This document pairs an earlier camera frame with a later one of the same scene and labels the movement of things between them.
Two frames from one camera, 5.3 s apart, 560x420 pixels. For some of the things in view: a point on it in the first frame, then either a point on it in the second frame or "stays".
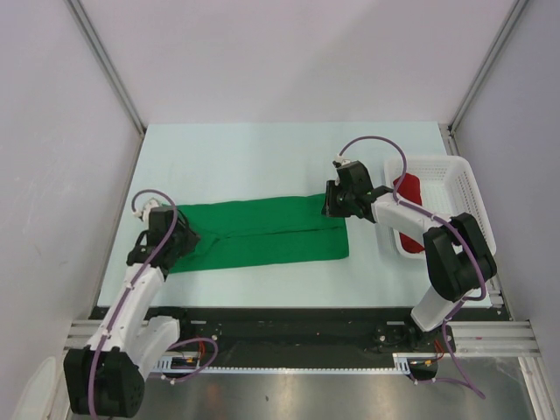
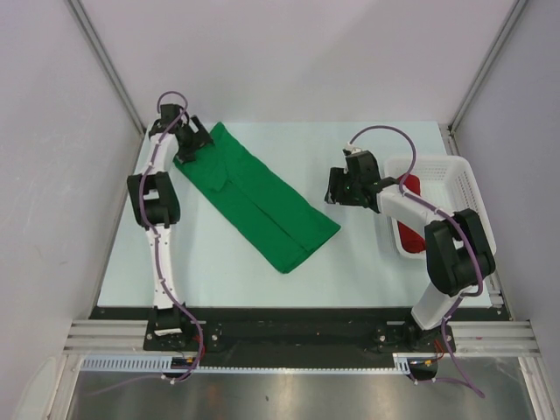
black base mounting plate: [308, 335] stays
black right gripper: [330, 206] → [337, 178]
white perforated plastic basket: [448, 188] stays
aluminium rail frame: [493, 339] stays
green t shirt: [262, 231] → [257, 200]
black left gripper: [192, 237] → [199, 139]
